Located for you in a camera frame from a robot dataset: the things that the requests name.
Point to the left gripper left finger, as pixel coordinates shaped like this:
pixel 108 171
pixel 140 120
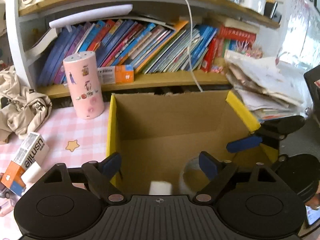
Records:
pixel 99 177

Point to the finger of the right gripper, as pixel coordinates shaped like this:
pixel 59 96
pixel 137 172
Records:
pixel 243 144

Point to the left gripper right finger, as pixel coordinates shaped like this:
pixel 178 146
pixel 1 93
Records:
pixel 219 174

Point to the clear tape roll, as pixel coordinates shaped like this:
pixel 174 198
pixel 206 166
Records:
pixel 192 179

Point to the white orange usmile box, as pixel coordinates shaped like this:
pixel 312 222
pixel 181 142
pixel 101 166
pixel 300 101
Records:
pixel 33 149

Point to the pink checkered table mat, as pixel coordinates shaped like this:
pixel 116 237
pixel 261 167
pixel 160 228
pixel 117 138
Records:
pixel 73 140

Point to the yellow cardboard box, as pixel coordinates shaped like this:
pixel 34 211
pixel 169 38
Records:
pixel 156 135

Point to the stack of papers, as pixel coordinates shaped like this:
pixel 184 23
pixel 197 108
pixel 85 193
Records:
pixel 269 90

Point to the beige crumpled cloth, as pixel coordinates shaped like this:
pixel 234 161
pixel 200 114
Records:
pixel 23 110

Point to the small orange white box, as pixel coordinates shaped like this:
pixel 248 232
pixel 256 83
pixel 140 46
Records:
pixel 116 74

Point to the pink cylinder canister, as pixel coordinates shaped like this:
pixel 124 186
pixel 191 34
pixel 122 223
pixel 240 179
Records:
pixel 83 84

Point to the row of colourful books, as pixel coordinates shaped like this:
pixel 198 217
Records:
pixel 149 47

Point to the wooden bookshelf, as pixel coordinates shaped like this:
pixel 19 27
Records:
pixel 31 38

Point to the white flat lamp bar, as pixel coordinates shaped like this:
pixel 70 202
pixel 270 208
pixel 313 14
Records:
pixel 89 15

